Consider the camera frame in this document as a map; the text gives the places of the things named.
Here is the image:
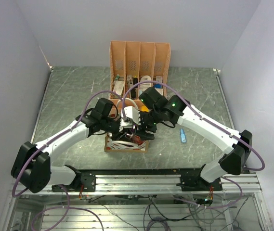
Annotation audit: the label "white oval pack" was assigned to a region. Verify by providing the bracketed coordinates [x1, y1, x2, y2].
[139, 76, 152, 95]

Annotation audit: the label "yellow tape measure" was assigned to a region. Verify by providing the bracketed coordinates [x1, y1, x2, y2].
[141, 105, 149, 112]

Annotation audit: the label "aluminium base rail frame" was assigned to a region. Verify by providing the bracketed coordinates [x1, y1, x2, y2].
[0, 169, 273, 231]

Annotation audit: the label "black items in organizer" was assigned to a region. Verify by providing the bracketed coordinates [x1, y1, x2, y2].
[127, 75, 137, 100]

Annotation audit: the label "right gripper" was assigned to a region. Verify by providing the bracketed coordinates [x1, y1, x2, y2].
[133, 107, 162, 140]

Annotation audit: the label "red and white box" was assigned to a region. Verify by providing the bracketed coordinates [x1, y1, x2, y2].
[113, 80, 125, 95]

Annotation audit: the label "red cola can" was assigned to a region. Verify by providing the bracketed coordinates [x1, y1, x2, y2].
[131, 135, 144, 145]

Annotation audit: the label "aluminium table edge rail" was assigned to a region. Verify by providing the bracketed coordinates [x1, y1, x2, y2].
[213, 68, 235, 129]

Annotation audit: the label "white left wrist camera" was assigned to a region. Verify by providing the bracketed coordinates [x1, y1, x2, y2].
[119, 118, 134, 131]

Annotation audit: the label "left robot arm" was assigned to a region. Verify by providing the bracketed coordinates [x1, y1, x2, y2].
[11, 98, 120, 193]

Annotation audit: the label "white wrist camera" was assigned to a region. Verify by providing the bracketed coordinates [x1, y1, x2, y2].
[119, 118, 134, 131]
[121, 106, 141, 125]

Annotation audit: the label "peach plastic file organizer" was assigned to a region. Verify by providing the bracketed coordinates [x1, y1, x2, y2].
[107, 40, 171, 116]

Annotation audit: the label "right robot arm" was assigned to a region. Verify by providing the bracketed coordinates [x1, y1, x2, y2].
[139, 87, 252, 191]

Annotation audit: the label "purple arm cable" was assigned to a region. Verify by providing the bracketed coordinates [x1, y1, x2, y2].
[11, 90, 123, 231]
[121, 80, 265, 210]

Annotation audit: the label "small blue tube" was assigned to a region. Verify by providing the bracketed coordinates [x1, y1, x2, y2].
[180, 128, 186, 143]

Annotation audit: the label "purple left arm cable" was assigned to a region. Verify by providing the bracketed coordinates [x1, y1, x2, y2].
[11, 90, 123, 231]

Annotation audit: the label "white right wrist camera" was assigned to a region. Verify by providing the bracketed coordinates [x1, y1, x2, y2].
[121, 106, 141, 125]

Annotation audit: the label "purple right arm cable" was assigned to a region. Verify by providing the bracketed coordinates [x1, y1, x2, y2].
[121, 80, 265, 210]

